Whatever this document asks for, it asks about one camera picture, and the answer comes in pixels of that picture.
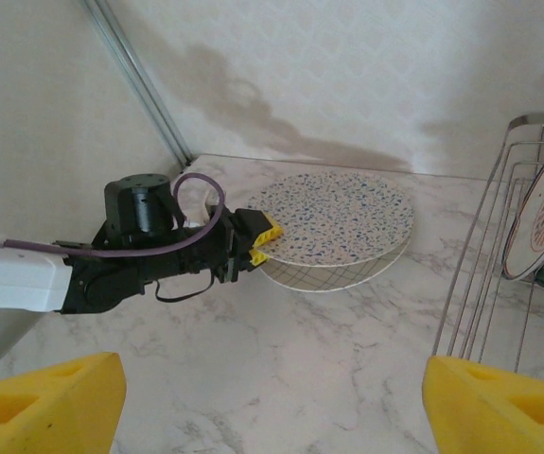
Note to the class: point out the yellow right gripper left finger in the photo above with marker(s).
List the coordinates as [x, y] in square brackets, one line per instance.
[44, 411]

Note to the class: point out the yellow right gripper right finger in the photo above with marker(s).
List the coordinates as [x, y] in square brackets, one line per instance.
[498, 416]

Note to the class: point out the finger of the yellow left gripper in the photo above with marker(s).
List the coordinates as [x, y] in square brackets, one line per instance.
[257, 258]
[259, 227]

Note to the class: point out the white plate with grid lines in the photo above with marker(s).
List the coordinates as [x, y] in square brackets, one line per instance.
[328, 279]

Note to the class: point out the blue speckled white plate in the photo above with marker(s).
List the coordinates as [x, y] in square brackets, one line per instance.
[333, 213]

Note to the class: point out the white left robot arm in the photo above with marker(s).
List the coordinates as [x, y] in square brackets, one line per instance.
[11, 279]

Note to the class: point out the aluminium frame post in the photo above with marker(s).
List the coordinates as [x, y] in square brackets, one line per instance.
[134, 71]

